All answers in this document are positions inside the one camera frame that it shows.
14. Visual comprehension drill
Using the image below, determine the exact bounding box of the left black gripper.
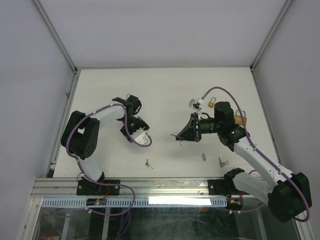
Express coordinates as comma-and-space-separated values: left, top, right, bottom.
121, 116, 149, 143

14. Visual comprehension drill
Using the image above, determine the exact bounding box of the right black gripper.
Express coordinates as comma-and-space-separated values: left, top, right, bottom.
175, 112, 222, 143

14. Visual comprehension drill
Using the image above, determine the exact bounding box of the silver key set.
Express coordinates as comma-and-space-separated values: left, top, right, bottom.
171, 134, 183, 145
218, 157, 229, 168
145, 159, 153, 169
201, 152, 207, 162

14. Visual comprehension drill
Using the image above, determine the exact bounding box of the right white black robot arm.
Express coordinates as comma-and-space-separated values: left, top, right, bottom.
175, 98, 312, 223

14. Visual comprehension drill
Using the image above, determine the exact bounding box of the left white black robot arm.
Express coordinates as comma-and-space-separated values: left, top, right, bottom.
60, 94, 152, 195

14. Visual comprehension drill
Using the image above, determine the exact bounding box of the small brass padlock right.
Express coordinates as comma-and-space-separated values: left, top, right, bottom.
207, 97, 217, 109

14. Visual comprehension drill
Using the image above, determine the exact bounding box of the large brass padlock right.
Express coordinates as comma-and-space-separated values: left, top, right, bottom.
234, 109, 247, 127

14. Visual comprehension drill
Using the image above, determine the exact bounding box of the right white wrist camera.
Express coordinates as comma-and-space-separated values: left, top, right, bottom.
188, 97, 204, 113

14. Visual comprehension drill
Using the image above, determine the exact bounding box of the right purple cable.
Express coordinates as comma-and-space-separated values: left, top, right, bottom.
199, 86, 313, 222

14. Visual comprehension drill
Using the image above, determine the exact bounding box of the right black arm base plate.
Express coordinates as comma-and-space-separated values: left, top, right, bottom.
207, 178, 241, 198

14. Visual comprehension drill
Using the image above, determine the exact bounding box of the aluminium front rail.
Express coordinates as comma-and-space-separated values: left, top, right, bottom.
31, 176, 300, 200

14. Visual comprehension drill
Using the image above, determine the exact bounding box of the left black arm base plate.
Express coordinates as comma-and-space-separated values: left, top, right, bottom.
76, 178, 121, 196

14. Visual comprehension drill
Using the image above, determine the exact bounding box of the slotted grey cable duct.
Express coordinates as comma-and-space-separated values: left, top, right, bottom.
41, 196, 227, 209

